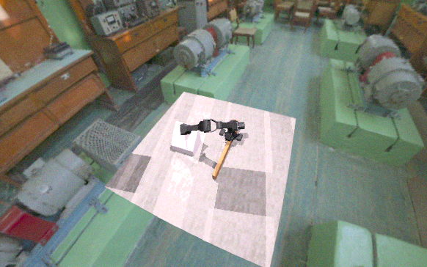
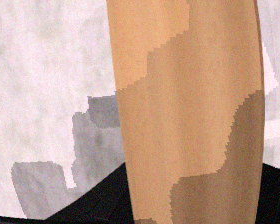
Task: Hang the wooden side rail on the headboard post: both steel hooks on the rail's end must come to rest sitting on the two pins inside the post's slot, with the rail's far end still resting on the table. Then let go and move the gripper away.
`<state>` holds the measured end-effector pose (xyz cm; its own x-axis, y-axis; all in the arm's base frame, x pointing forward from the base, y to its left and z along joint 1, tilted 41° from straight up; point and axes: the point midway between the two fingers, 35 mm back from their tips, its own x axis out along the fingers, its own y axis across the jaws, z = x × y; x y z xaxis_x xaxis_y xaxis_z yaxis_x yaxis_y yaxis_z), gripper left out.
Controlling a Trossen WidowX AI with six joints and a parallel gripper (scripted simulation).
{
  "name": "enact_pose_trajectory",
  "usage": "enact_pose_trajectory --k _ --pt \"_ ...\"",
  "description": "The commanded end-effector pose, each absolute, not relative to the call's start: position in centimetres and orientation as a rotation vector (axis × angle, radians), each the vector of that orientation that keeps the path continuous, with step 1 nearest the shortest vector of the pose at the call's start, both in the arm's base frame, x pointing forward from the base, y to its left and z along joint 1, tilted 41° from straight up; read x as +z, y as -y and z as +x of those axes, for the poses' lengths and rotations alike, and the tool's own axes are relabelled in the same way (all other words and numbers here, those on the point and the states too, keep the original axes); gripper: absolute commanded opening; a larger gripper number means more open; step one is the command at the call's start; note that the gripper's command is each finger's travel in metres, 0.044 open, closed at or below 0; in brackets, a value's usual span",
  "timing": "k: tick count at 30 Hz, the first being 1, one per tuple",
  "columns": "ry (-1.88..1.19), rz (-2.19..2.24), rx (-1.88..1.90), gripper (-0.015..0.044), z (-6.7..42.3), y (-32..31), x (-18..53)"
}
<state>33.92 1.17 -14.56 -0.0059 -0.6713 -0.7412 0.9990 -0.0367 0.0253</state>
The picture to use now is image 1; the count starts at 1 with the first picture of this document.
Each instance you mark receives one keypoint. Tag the light brown wooden board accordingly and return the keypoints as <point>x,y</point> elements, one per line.
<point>221,160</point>

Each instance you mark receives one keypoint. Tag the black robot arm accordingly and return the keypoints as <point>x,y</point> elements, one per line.
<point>205,126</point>

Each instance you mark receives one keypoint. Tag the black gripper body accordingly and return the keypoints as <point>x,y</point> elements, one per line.
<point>237,136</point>

